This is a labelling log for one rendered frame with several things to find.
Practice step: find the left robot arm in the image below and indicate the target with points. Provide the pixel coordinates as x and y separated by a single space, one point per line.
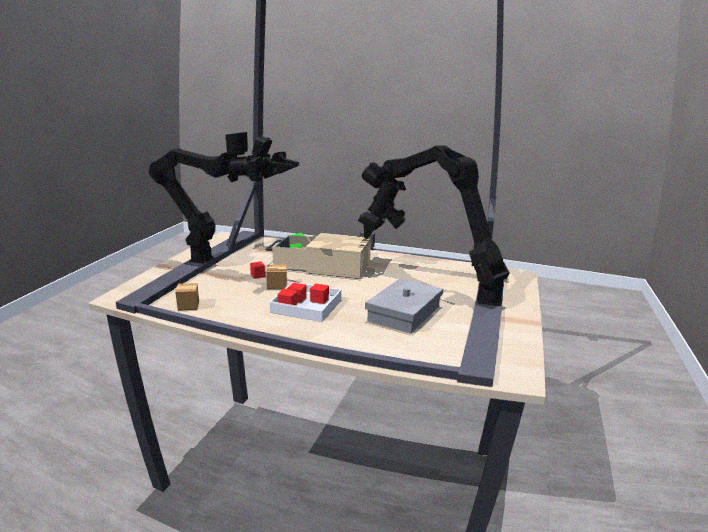
464 175

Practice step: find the red block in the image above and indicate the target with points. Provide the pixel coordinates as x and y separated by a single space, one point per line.
319 293
257 270
302 291
288 296

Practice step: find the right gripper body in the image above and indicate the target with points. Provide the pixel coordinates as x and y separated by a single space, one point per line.
254 167

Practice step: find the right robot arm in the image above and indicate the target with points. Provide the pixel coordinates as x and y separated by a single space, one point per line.
201 226

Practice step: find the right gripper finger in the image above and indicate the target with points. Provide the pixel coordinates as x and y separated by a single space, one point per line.
271 168
282 159

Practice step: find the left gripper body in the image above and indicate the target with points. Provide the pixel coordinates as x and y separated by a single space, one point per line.
378 208

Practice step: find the brown cardboard box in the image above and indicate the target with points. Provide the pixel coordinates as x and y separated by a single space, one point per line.
276 276
187 296

